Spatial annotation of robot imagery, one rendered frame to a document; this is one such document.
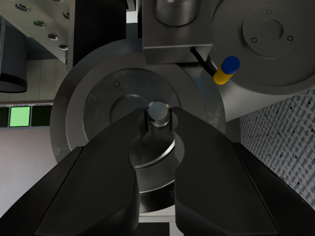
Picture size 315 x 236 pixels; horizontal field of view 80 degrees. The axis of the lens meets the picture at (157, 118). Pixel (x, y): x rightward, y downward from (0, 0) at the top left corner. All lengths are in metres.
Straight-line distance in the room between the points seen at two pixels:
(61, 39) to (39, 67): 2.48
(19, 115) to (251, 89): 0.56
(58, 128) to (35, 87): 2.74
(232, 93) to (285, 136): 0.12
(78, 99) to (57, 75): 2.63
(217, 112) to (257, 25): 0.09
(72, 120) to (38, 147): 0.42
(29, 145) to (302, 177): 0.57
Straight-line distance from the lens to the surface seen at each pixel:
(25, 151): 0.61
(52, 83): 2.80
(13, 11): 0.46
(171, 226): 0.53
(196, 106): 0.15
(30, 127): 0.60
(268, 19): 0.21
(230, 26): 0.20
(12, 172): 0.63
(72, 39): 0.21
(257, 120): 0.36
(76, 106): 0.17
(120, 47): 0.18
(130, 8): 0.54
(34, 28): 0.49
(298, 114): 0.27
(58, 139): 0.18
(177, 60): 0.16
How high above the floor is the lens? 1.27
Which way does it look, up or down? 8 degrees down
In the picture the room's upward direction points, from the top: 178 degrees clockwise
